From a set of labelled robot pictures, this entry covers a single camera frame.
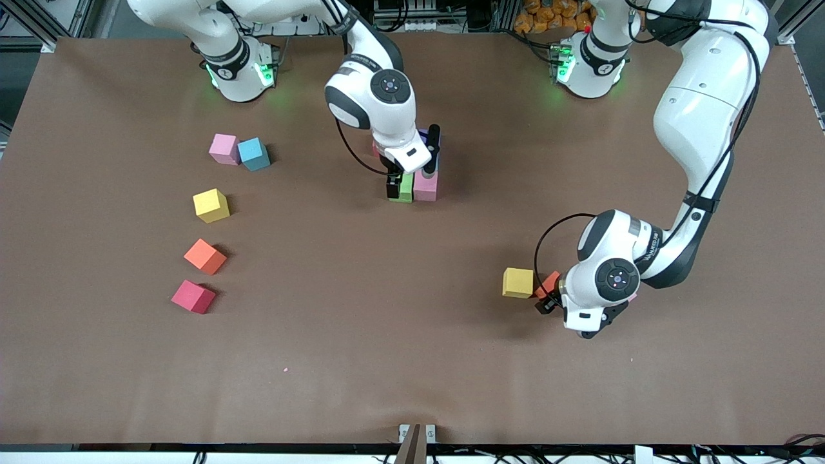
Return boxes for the green foam block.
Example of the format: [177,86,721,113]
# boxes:
[389,173,415,204]

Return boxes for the orange foam block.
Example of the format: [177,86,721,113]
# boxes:
[183,238,228,276]
[534,270,563,299]

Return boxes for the yellow foam block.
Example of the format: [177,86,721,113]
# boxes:
[502,267,535,299]
[193,188,231,224]

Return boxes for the teal foam block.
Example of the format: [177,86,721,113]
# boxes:
[237,137,272,172]

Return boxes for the grey control box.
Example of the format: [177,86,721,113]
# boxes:
[373,0,440,33]

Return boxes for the pile of orange fruits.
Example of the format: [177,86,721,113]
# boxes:
[514,0,595,34]

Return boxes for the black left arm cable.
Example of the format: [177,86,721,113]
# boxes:
[534,0,762,297]

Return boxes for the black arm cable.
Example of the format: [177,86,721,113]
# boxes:
[322,0,391,179]
[534,0,762,297]

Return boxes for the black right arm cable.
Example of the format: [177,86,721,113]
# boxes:
[322,0,391,179]

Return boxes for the metal mounting bracket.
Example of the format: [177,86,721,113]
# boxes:
[398,423,437,445]

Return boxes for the brown camera pole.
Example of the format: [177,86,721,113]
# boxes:
[393,424,428,464]

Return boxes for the perforated aluminium side rail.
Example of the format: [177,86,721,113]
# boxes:
[791,45,825,133]

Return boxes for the aluminium frame profile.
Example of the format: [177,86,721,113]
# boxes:
[0,0,57,52]
[773,0,825,46]

